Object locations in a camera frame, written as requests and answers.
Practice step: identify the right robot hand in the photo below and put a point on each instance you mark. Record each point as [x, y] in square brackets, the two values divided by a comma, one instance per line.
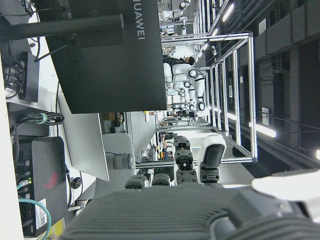
[160, 215]

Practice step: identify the grey monitor stand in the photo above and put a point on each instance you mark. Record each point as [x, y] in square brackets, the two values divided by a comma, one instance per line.
[120, 150]

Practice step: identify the small round black device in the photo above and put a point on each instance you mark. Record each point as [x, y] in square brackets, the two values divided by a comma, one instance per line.
[76, 183]

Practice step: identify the black mini PC red logo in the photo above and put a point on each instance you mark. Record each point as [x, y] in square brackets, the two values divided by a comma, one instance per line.
[47, 162]

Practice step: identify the long ceiling light strip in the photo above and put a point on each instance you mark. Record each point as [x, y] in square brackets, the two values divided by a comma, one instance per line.
[265, 131]

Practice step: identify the white humanoid robot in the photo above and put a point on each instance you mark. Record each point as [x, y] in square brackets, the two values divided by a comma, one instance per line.
[180, 71]

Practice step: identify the black Huawei monitor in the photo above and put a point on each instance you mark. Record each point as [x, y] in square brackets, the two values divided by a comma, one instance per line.
[107, 70]

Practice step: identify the person in black jacket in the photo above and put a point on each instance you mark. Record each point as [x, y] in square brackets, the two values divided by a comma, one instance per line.
[175, 60]

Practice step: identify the black docking hub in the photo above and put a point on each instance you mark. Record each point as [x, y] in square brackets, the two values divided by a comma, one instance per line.
[30, 77]

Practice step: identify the white robot with round head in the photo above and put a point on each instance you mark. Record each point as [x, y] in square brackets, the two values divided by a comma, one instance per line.
[167, 13]

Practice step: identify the black monitor stand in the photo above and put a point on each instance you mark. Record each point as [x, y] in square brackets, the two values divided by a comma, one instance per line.
[62, 26]

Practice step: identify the slanted ceiling light strip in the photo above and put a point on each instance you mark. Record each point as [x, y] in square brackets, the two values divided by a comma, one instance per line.
[228, 12]

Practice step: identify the aluminium profile frame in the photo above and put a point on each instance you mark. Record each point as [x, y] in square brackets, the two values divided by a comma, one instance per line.
[252, 100]

